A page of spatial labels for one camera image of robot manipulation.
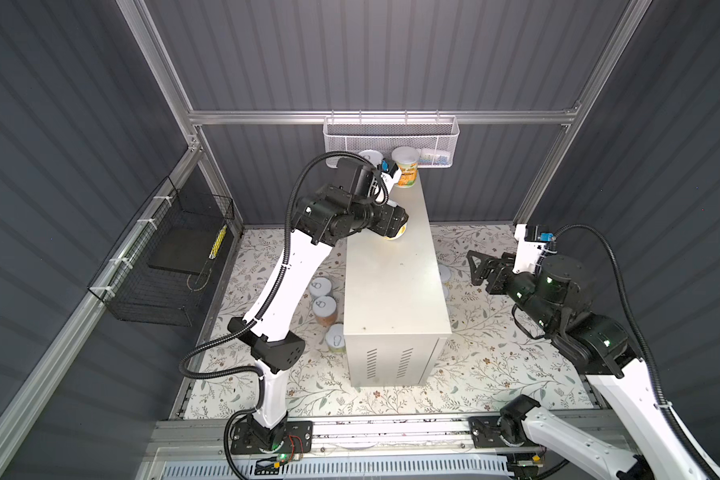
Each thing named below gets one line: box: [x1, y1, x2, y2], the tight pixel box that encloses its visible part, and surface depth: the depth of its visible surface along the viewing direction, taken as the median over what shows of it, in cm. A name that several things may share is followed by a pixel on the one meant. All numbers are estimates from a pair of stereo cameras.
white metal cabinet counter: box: [344, 174, 452, 388], surface depth 64 cm
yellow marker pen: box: [208, 224, 228, 260], surface depth 81 cm
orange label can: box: [392, 146, 420, 188], surface depth 81 cm
